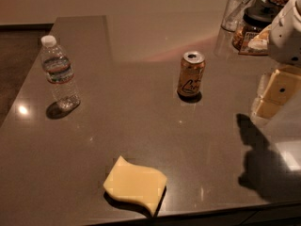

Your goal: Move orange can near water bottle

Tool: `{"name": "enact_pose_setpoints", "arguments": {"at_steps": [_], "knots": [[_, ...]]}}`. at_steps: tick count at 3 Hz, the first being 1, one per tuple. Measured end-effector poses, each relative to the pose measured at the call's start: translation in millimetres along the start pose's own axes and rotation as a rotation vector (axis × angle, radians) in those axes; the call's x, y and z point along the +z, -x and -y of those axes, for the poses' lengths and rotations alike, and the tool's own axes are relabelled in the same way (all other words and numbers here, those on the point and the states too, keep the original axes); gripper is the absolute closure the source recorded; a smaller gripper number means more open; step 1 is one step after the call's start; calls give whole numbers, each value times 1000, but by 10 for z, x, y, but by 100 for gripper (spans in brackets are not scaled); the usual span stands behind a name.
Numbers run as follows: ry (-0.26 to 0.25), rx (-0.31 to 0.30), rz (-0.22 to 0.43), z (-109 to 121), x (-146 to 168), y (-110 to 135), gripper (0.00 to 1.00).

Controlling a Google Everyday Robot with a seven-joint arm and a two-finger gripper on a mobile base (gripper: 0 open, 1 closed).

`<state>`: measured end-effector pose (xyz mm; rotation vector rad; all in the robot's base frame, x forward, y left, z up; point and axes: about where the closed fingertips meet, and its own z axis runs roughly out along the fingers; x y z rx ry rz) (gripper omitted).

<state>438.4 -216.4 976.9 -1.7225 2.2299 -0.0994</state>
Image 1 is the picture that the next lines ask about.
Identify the yellow wavy sponge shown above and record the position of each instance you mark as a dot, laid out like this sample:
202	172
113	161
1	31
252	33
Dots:
135	184

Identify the clear drinking glass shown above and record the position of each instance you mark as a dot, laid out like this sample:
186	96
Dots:
234	12

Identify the clear plastic water bottle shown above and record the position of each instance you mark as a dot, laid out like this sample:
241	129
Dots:
59	73

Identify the black-lidded snack jar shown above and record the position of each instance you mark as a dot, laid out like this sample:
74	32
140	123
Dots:
250	37

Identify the orange soda can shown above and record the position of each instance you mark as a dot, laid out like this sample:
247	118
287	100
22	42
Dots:
192	69

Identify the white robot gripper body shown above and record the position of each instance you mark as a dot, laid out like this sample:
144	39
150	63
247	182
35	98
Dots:
286	40

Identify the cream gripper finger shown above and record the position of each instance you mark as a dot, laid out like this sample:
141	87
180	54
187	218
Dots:
263	84
283	85

